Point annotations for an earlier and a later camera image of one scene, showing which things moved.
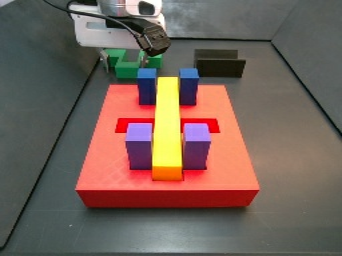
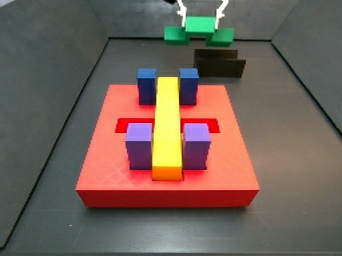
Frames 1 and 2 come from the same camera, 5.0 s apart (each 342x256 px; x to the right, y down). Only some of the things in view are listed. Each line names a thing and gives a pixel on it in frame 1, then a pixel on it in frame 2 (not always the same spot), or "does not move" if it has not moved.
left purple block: [139, 145] does not move
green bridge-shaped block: [127, 69] -> [199, 27]
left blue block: [146, 78] does not move
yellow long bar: [167, 151] does not move
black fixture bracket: [218, 63] does not move
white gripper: [96, 35] -> [219, 12]
